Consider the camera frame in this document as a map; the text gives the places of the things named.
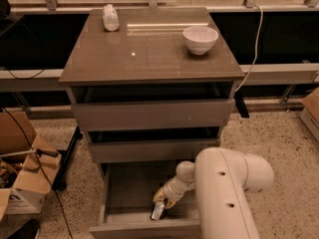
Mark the grey top drawer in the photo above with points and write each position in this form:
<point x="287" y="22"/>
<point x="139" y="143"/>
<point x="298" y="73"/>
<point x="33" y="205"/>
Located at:
<point x="152" y="106"/>

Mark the grey bottom drawer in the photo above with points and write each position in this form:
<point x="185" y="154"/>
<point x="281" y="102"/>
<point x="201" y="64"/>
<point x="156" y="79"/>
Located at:
<point x="128" y="204"/>

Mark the silver blue redbull can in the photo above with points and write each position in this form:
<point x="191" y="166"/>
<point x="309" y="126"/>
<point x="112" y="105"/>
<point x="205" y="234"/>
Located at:
<point x="158" y="210"/>

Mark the white ceramic bowl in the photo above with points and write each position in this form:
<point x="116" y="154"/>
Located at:
<point x="200" y="39"/>

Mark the grey drawer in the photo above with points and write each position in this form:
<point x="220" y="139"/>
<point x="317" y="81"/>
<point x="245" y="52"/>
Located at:
<point x="128" y="204"/>
<point x="152" y="144"/>
<point x="152" y="106"/>

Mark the grey middle drawer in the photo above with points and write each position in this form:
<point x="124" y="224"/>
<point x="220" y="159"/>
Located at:
<point x="152" y="144"/>

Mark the grey drawer cabinet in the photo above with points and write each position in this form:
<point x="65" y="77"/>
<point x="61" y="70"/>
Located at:
<point x="147" y="49"/>

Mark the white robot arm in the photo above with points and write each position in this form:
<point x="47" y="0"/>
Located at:
<point x="220" y="178"/>

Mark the cardboard box at right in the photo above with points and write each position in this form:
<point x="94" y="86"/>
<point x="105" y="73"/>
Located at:
<point x="310" y="113"/>

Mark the black metal stand leg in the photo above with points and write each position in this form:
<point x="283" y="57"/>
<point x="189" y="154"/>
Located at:
<point x="60" y="183"/>

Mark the black handled tool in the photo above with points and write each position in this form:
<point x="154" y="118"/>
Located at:
<point x="36" y="151"/>

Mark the open cardboard box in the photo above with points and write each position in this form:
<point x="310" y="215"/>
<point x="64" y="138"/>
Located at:
<point x="25" y="179"/>

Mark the metal window rail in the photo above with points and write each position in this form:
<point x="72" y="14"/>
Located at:
<point x="260" y="75"/>

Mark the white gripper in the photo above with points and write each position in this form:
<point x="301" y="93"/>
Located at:
<point x="169" y="192"/>

